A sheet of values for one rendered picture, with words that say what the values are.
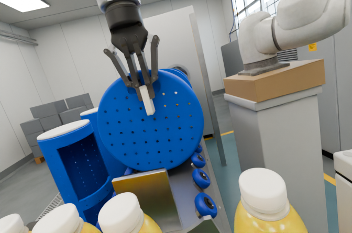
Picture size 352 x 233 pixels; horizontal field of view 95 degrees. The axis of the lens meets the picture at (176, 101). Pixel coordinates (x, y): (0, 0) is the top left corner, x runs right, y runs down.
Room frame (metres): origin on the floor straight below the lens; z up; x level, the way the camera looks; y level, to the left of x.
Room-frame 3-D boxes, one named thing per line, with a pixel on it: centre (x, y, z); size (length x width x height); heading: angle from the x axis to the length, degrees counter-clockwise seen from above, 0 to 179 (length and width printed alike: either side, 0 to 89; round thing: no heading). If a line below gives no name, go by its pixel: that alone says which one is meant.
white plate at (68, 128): (0.98, 0.71, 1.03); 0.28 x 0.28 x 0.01
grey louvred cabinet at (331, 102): (2.37, -1.48, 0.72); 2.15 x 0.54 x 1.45; 4
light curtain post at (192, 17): (1.72, -0.37, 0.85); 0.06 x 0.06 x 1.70; 85
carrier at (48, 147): (0.98, 0.71, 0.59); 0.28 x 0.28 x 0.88
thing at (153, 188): (0.27, 0.10, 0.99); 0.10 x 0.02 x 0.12; 85
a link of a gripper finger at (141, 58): (0.38, 0.05, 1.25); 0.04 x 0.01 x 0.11; 175
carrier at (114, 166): (1.54, 0.76, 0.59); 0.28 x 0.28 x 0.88
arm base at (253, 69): (0.84, -0.46, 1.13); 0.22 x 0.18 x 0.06; 179
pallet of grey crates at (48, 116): (3.73, 2.65, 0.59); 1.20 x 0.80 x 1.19; 94
